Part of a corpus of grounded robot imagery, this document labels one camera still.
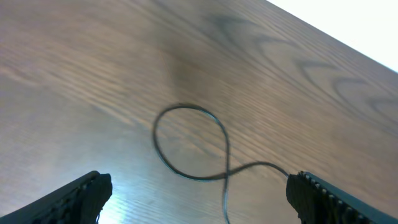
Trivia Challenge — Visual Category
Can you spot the black usb cable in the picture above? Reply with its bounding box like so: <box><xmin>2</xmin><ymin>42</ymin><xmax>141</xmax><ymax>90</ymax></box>
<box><xmin>151</xmin><ymin>103</ymin><xmax>290</xmax><ymax>224</ymax></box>

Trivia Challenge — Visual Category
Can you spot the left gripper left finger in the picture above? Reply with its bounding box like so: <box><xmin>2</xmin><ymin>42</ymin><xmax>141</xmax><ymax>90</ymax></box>
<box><xmin>1</xmin><ymin>170</ymin><xmax>113</xmax><ymax>224</ymax></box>

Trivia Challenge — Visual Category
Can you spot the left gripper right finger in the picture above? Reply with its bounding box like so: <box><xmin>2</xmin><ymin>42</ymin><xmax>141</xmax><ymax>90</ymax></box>
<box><xmin>286</xmin><ymin>171</ymin><xmax>397</xmax><ymax>224</ymax></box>

